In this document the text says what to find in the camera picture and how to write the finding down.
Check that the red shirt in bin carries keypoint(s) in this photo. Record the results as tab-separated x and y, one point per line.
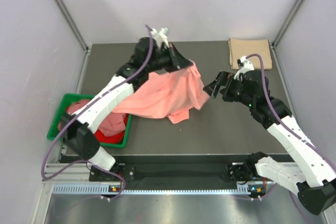
116	139

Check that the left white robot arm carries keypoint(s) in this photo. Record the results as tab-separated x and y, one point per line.
78	130

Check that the aluminium frame rail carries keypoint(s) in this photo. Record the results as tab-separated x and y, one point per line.
75	173

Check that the folded beige t shirt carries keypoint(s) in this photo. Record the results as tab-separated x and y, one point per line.
239	48

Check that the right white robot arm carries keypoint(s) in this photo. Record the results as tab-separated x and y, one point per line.
314	183

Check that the salmon pink t shirt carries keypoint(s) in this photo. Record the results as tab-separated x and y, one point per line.
169	95

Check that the dusty pink shirt in bin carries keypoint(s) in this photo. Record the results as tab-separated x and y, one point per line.
113	124

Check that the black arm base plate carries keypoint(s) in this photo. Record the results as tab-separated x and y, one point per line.
180	176

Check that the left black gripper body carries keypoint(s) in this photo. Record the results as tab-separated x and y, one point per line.
163	59

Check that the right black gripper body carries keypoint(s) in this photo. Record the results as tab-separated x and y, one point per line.
234	92

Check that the slotted grey cable duct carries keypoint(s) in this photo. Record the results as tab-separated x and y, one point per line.
105	189

